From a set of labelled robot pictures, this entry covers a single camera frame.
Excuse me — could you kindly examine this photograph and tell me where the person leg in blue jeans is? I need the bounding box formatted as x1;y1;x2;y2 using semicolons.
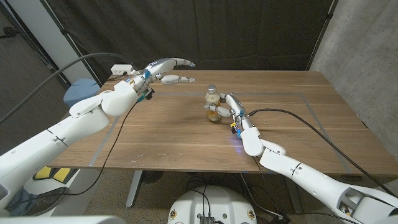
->
6;188;38;215

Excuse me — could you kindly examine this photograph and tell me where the black backdrop curtain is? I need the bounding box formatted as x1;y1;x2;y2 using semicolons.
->
39;0;339;87

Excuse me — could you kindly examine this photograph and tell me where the grey floor cable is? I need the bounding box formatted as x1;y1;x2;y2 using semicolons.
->
239;172;285;220

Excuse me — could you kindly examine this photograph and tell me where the thin black left wrist cable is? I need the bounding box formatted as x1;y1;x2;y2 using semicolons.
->
62;100;140;197

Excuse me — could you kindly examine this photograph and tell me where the blue chair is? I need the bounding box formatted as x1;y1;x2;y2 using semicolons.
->
63;78;101;108

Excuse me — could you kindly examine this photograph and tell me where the juice bottle with silver cap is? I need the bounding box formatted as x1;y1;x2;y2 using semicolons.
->
205;84;222;122

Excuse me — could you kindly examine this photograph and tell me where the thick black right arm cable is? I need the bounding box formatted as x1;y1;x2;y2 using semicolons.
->
248;108;398;197

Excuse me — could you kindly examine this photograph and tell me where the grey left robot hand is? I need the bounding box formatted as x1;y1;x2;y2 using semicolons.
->
130;57;197;93

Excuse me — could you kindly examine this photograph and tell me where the black door handle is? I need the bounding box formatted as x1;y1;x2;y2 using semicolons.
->
0;26;20;40

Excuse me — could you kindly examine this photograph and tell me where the white floor platform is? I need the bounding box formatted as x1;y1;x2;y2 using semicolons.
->
23;167;105;217

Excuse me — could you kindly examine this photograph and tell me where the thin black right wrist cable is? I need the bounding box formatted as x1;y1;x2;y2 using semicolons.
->
252;155;280;213

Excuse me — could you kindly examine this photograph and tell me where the white power strip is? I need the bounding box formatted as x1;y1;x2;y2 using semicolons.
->
110;64;134;76

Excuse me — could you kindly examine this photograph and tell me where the grey table leg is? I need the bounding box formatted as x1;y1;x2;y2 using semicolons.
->
284;183;304;215
126;170;144;208

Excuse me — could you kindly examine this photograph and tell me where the black round floor fan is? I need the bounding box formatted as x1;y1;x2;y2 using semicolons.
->
141;170;164;184

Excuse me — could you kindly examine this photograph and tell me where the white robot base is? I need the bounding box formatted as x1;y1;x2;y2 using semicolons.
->
167;185;258;224

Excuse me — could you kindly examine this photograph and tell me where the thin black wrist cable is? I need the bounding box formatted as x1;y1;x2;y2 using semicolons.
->
252;155;280;213
62;100;140;197

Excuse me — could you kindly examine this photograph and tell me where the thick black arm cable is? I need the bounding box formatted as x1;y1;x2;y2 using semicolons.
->
0;52;134;125
248;108;398;197

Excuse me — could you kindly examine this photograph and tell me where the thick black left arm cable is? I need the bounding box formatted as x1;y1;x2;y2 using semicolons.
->
0;52;134;125

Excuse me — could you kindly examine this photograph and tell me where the dark leather shoe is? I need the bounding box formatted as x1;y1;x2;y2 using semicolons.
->
23;185;68;216

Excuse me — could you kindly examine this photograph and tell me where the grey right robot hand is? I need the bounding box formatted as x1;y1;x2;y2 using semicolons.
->
204;92;253;131

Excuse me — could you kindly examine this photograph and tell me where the black backdrop stand pole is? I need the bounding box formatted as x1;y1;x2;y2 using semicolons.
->
39;0;103;87
306;0;339;71

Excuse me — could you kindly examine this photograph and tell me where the black power adapter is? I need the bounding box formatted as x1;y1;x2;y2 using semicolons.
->
269;213;292;224

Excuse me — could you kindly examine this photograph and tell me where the black box on robot base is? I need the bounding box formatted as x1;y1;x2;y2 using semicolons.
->
198;214;216;224

